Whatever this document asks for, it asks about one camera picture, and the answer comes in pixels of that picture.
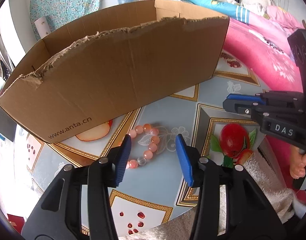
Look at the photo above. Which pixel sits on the red cardboard box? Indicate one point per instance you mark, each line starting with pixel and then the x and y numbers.
pixel 14 221

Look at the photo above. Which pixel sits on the black flat panel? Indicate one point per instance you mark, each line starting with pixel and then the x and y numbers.
pixel 3 122

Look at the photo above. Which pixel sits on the pink floral blanket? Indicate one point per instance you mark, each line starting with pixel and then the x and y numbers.
pixel 263 62

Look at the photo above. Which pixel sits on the person's right hand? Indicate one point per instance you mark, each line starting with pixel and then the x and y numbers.
pixel 296 165

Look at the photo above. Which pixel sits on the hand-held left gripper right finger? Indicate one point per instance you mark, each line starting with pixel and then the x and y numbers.
pixel 184 161

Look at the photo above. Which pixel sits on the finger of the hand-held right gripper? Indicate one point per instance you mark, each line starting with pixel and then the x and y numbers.
pixel 239 106
pixel 243 97

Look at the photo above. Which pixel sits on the teal floral hanging cloth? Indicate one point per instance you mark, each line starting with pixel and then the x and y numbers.
pixel 65 5

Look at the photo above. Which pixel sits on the brown cardboard box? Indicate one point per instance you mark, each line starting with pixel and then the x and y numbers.
pixel 118 80

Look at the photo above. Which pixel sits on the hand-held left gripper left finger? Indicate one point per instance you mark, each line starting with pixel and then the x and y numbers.
pixel 123 161

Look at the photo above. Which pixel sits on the white fluffy blanket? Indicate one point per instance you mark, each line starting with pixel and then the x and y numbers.
pixel 268 190

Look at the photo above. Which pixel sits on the white paper sheet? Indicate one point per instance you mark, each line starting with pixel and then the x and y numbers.
pixel 43 26

